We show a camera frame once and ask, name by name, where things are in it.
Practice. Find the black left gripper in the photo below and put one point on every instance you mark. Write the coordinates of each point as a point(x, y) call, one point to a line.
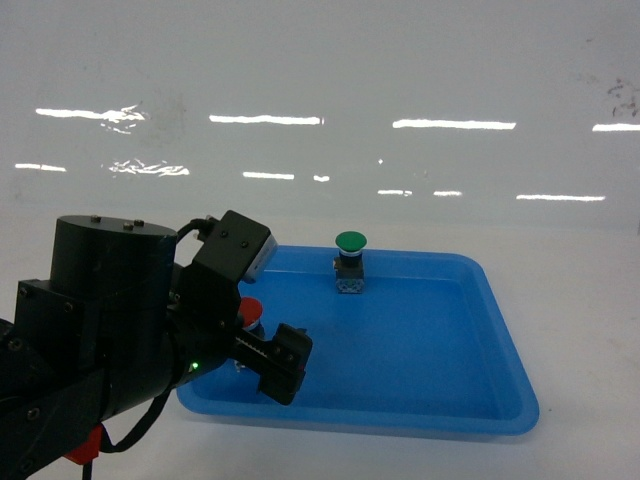
point(203, 323)

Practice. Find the red mushroom push button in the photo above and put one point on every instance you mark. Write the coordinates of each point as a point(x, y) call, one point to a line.
point(250, 310)

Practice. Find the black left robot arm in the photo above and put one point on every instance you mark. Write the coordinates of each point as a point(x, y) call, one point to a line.
point(131, 311)

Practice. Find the green mushroom push button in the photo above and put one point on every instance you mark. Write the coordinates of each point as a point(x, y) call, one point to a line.
point(348, 264)

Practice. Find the blue plastic tray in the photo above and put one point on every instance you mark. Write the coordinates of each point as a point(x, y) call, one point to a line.
point(423, 351)

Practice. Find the white glossy whiteboard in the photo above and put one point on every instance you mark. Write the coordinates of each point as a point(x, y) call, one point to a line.
point(490, 112)

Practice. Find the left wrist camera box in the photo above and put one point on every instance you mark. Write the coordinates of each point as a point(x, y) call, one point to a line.
point(238, 248)

